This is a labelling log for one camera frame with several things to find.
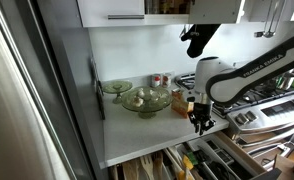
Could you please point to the garlic bulb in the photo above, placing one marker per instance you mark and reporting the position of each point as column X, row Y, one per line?
column 140, row 93
column 137, row 101

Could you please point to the can with red label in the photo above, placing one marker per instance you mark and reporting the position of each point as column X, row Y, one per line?
column 156, row 81

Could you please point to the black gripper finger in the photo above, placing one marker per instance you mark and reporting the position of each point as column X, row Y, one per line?
column 209, row 126
column 199, row 128

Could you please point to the grey tall cabinet panel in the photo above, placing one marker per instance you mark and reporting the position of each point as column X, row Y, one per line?
column 70, row 66

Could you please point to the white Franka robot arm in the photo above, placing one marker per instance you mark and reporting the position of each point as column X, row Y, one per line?
column 207, row 71

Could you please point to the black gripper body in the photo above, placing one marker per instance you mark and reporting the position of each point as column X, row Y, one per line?
column 202, row 113

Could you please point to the stainless steel refrigerator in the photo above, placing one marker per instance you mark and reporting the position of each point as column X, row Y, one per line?
column 17, row 100

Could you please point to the small steel ladle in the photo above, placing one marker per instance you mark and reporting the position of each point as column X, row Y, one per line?
column 258, row 34

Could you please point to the white cutlery tray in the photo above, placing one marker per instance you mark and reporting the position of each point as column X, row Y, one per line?
column 220, row 155

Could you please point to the small green glass cake stand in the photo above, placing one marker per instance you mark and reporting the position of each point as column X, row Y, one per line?
column 117, row 87

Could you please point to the wooden spatula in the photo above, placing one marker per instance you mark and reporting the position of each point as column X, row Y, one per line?
column 130, row 170

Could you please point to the knives on magnetic strip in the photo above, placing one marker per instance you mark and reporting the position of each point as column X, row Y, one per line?
column 98, row 90

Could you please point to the green packet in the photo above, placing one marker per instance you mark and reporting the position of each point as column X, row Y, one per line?
column 192, row 158

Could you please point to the tall steel pot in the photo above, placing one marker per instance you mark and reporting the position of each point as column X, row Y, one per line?
column 287, row 81

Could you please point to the wooden fork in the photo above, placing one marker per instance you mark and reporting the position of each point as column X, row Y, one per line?
column 147, row 165

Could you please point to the large steel ladle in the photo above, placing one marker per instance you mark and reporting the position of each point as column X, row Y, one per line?
column 270, row 33

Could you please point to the stainless steel gas stove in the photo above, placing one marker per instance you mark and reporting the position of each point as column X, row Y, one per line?
column 280, row 110

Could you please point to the white upper cabinet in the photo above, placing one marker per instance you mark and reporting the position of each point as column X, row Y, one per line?
column 110, row 8

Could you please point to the black oven mitt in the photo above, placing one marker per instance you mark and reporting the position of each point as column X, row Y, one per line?
column 200, row 40

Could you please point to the grey kitchen utensil drawer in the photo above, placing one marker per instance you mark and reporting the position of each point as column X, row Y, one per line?
column 230, row 156

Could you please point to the large green glass cake stand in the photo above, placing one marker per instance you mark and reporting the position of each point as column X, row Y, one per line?
column 147, row 100

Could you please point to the red white spice jars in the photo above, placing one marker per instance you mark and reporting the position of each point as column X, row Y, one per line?
column 166, row 80

